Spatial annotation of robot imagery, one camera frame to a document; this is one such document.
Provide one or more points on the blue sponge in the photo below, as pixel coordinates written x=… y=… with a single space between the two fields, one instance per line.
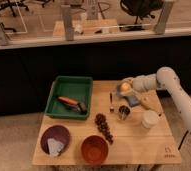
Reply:
x=132 y=100

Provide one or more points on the metal fork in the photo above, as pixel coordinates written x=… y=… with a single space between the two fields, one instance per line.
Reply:
x=111 y=103

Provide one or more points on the white plastic cup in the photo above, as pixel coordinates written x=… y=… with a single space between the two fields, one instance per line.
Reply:
x=149 y=119

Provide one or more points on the black office chair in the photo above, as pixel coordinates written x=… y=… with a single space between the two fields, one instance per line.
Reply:
x=141 y=8

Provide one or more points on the grey right post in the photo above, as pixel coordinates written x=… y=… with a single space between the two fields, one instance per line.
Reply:
x=163 y=18

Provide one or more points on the orange bowl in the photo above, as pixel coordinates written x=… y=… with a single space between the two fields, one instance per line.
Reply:
x=94 y=150

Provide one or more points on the blue grey cloth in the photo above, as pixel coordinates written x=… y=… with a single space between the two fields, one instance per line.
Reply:
x=118 y=92

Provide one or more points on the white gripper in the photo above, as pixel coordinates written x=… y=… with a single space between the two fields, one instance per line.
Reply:
x=142 y=83

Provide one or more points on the orange handled tool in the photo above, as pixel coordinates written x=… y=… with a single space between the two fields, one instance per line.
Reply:
x=73 y=104

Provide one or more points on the grey folded cloth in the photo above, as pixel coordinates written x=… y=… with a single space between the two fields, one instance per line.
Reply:
x=54 y=147

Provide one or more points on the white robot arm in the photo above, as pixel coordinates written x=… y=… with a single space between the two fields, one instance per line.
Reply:
x=164 y=79

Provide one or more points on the small metal cup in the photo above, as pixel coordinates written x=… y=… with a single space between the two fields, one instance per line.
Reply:
x=124 y=111

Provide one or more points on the purple plate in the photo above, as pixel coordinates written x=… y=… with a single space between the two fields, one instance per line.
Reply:
x=59 y=133

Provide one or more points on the grey middle post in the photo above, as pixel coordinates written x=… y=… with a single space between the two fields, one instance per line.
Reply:
x=67 y=21

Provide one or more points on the yellow red apple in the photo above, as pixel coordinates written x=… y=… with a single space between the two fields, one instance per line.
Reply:
x=125 y=88

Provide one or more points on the wooden table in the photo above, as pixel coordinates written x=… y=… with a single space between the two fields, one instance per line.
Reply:
x=132 y=142

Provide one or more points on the green plastic tray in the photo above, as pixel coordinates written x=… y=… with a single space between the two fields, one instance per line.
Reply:
x=74 y=87

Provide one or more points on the yellow banana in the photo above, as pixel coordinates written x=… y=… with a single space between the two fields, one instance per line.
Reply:
x=145 y=103

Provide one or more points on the dark grape bunch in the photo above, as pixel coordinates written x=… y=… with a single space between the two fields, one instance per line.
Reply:
x=103 y=127

